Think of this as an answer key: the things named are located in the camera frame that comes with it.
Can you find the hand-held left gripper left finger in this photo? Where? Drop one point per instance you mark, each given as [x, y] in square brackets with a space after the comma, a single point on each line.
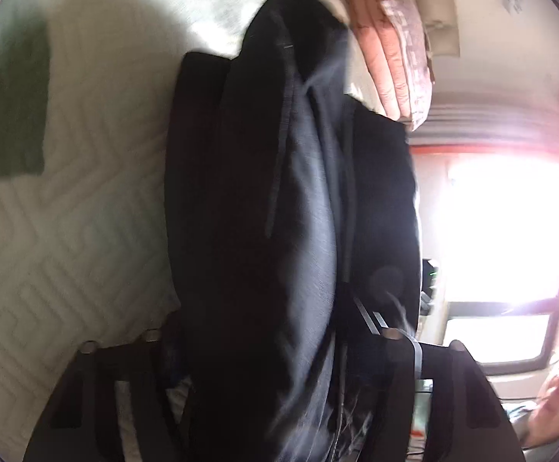
[154, 365]

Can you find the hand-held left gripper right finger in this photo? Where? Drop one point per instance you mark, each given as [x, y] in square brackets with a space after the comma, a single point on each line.
[400, 365]

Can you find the black jacket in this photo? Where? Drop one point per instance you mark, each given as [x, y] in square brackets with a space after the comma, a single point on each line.
[279, 211]

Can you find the floral green bedspread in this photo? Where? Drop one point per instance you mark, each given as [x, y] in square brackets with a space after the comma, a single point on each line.
[92, 226]

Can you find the grey curtain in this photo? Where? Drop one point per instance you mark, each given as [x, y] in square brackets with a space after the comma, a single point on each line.
[496, 122]

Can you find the folded pink blanket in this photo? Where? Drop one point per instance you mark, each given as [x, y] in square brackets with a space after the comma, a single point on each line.
[380, 53]

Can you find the orange window frame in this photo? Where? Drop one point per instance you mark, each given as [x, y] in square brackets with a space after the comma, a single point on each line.
[491, 150]

